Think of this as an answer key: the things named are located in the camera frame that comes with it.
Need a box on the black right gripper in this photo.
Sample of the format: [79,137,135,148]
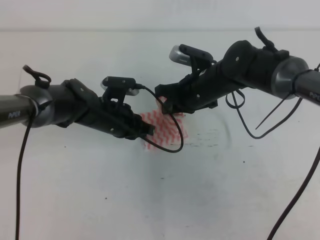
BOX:
[154,62,225,115]

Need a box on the pink white wavy striped towel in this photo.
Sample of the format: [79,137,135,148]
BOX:
[139,96,188,153]

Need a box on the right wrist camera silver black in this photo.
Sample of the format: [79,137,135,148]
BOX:
[169,44,217,75]

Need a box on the black left camera cable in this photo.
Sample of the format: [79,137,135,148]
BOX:
[136,84,185,154]

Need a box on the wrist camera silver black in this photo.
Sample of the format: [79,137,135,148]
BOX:
[169,44,217,75]
[101,76,139,104]

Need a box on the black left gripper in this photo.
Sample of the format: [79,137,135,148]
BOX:
[74,97,156,140]

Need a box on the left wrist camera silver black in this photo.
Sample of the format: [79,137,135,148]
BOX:
[101,76,139,104]

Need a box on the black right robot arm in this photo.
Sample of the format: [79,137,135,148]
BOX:
[155,27,320,114]

